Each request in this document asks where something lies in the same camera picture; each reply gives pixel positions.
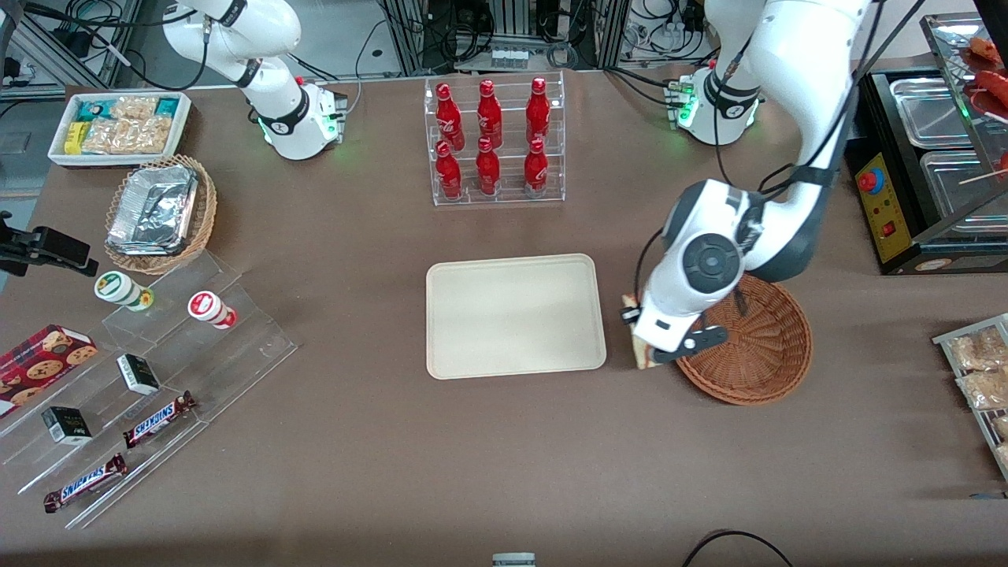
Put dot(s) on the clear acrylic bottle rack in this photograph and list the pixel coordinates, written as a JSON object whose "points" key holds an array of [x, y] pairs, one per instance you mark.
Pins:
{"points": [[512, 169]]}

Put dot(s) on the white power strip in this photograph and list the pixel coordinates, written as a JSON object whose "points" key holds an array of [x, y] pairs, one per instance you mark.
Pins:
{"points": [[509, 57]]}

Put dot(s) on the tray of packaged pastries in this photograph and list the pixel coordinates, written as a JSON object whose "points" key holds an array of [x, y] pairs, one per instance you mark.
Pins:
{"points": [[945, 340]]}

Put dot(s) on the white rectangular snack bin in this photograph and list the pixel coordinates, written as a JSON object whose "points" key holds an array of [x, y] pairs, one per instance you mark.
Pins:
{"points": [[57, 153]]}

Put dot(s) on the clear acrylic stepped stand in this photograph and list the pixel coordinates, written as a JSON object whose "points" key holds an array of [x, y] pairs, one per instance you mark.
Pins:
{"points": [[205, 362]]}

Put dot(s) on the clear rice cracker bag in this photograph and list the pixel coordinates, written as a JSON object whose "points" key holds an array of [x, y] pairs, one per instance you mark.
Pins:
{"points": [[134, 107], [148, 135], [104, 136]]}

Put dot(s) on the beige plastic tray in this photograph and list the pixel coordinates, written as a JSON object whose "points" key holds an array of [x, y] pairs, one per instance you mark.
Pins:
{"points": [[516, 315]]}

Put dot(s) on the stacked aluminium foil containers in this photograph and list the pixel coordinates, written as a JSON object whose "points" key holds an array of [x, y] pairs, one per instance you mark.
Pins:
{"points": [[153, 209]]}

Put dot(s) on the Snickers chocolate bar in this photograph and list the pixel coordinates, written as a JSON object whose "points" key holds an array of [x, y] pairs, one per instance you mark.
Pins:
{"points": [[157, 420], [85, 483]]}

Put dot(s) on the clear fried snack bag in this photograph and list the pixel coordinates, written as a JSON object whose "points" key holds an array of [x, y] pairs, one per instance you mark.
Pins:
{"points": [[1002, 429], [984, 390], [976, 350]]}

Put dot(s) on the red lid yogurt cup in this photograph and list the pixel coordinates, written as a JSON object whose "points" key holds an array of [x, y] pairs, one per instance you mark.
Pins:
{"points": [[209, 307]]}

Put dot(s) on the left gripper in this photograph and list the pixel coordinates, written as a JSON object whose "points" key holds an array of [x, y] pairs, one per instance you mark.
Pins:
{"points": [[631, 316]]}

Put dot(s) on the green lid yogurt cup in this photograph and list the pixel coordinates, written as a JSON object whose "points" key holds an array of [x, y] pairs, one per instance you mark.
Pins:
{"points": [[118, 288]]}

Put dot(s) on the small grey device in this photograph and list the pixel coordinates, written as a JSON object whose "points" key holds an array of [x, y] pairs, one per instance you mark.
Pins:
{"points": [[513, 560]]}

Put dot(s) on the triangular sandwich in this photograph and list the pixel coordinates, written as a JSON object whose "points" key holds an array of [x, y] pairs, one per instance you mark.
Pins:
{"points": [[642, 356]]}

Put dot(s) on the round brown wicker basket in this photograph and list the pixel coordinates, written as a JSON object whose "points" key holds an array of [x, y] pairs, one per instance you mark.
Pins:
{"points": [[764, 354]]}

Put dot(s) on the red cola bottle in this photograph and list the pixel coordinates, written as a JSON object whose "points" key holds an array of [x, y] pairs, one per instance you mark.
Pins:
{"points": [[535, 169], [538, 110], [449, 175], [489, 114], [487, 172], [450, 118]]}

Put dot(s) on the yellow snack packet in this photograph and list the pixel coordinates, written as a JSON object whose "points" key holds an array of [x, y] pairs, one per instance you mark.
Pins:
{"points": [[75, 138]]}

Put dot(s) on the small black carton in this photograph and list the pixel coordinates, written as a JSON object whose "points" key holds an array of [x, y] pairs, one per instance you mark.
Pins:
{"points": [[138, 374], [67, 426]]}

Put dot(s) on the oval light wicker basket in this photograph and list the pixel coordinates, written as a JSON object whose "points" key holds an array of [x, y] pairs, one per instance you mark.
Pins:
{"points": [[206, 213]]}

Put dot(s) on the red tartan cookie box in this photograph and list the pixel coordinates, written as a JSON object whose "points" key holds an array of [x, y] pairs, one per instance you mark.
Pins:
{"points": [[39, 362]]}

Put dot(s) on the black food warmer machine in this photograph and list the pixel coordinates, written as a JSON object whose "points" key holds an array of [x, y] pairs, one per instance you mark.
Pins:
{"points": [[886, 213]]}

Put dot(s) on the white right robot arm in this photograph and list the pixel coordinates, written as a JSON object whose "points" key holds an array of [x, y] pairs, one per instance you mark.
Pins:
{"points": [[276, 47]]}

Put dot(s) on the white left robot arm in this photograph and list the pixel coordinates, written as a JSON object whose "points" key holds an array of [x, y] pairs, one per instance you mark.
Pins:
{"points": [[811, 79]]}

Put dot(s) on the teal snack packet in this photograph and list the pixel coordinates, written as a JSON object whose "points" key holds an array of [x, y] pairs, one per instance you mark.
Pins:
{"points": [[168, 107], [93, 110]]}

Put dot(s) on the stainless steel pan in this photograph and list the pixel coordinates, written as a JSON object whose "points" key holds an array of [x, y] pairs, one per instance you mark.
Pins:
{"points": [[929, 110], [957, 189]]}

